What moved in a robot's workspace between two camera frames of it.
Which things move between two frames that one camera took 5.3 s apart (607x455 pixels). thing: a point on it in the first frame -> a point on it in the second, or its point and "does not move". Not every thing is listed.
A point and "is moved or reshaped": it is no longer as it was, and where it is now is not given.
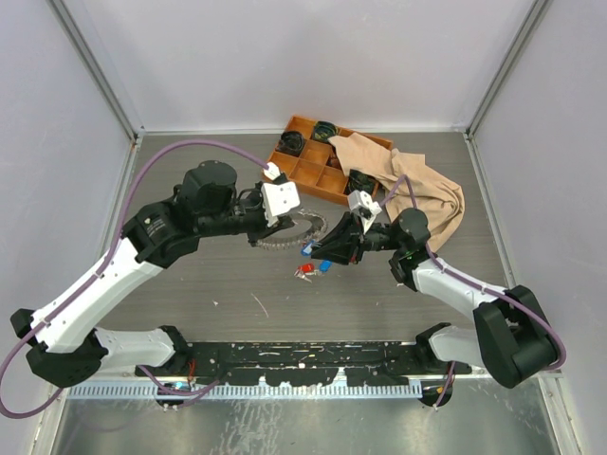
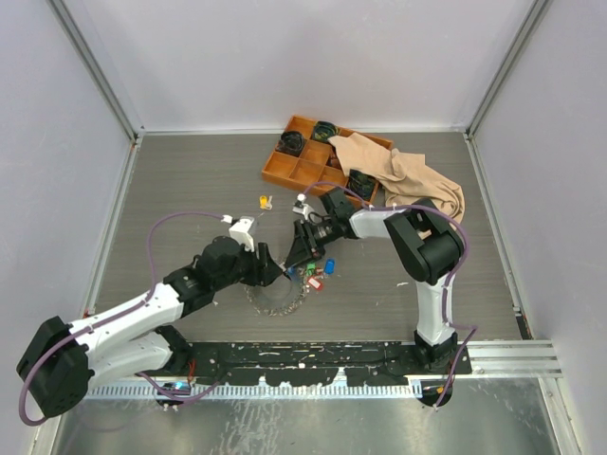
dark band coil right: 358,181 does not move
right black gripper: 343,245 -> 301,252
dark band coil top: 322,131 does not move
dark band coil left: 290,142 does not move
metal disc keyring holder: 309,227 is moved or reshaped
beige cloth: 407,182 does not move
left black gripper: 264,229 -> 260,275
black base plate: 311,363 does not move
